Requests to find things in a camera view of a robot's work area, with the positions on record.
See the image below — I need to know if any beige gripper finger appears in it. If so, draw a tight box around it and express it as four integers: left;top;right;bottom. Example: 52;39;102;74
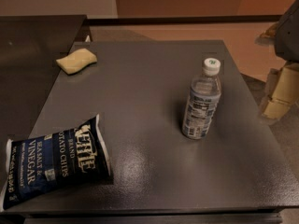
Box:
260;22;278;38
260;63;299;119

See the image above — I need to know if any blue potato chip bag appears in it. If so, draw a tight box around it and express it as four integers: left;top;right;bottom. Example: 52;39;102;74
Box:
1;117;111;210

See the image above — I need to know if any clear plastic water bottle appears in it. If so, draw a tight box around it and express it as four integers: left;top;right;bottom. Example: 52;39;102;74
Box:
182;58;221;140

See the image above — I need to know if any yellow sponge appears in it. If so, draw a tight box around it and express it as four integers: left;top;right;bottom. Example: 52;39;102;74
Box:
56;49;97;75

